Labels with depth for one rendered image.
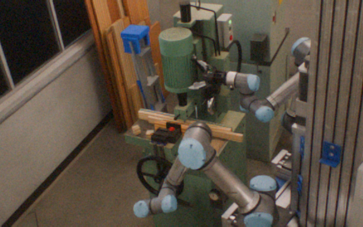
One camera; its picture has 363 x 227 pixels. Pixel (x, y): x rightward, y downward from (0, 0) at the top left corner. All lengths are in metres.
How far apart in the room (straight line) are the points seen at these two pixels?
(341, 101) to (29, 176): 2.55
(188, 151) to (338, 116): 0.60
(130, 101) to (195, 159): 2.39
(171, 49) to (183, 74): 0.16
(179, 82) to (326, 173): 0.89
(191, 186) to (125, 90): 1.63
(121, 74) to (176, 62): 1.71
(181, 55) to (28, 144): 1.67
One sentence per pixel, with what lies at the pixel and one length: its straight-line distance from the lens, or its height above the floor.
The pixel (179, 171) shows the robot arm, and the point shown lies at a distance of 2.19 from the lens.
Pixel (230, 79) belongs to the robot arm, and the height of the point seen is 1.36.
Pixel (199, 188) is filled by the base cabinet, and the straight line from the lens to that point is 2.80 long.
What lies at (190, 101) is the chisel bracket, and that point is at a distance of 2.71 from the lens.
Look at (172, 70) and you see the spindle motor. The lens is 2.49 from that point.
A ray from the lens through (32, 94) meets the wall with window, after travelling 3.65.
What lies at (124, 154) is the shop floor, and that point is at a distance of 4.16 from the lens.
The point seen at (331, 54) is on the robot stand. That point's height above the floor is 1.67.
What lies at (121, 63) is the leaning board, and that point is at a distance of 4.07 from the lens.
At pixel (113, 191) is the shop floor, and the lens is 3.83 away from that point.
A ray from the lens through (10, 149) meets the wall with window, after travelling 3.59.
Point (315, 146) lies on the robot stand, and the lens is 2.10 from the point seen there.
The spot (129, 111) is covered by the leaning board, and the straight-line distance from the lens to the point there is 4.31.
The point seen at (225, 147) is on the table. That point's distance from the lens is 2.65.
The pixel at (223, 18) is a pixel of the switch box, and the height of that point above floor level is 1.48.
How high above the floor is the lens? 2.50
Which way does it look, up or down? 33 degrees down
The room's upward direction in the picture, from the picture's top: 6 degrees counter-clockwise
